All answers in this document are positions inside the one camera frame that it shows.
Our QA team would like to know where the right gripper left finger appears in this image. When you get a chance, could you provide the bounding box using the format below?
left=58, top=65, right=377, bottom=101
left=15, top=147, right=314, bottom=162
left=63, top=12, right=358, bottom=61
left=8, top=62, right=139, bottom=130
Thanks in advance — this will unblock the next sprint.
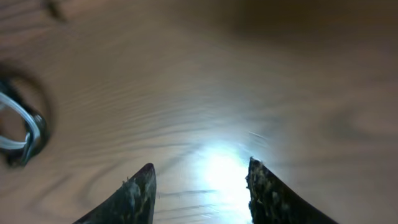
left=73, top=163, right=157, bottom=224

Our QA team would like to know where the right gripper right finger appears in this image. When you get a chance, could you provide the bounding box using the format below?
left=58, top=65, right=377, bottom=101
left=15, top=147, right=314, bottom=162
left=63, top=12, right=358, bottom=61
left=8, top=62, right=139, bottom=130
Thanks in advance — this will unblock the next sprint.
left=246, top=157, right=336, bottom=224

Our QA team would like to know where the black USB cable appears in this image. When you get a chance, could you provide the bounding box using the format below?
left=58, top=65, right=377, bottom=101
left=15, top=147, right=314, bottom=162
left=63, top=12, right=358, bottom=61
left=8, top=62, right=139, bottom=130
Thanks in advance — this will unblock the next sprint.
left=0, top=77, right=51, bottom=168

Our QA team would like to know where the white USB cable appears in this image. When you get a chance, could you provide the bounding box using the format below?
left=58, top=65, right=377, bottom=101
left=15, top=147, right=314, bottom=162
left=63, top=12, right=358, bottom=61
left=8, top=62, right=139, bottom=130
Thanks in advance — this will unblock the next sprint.
left=0, top=91, right=41, bottom=156

